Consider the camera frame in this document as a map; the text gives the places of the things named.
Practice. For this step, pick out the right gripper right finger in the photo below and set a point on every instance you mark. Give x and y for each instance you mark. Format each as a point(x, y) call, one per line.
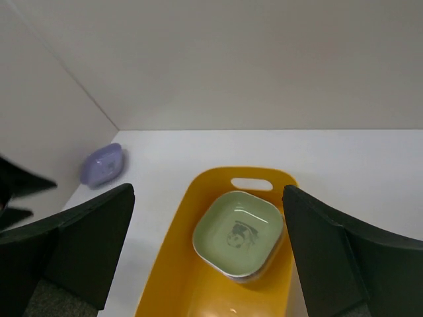
point(348, 267)

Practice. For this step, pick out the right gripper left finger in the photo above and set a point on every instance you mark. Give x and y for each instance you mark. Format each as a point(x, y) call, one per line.
point(67, 258)

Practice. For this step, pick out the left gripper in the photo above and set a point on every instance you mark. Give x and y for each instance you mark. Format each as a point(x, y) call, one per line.
point(16, 182)

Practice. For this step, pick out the lavender plate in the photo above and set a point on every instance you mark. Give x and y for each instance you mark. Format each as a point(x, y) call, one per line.
point(102, 166)

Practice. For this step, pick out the green panda plate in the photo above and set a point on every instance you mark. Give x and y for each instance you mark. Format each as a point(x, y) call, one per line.
point(238, 234)

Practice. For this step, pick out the yellow plastic bin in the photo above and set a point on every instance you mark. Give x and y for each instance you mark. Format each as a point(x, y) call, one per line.
point(182, 284)

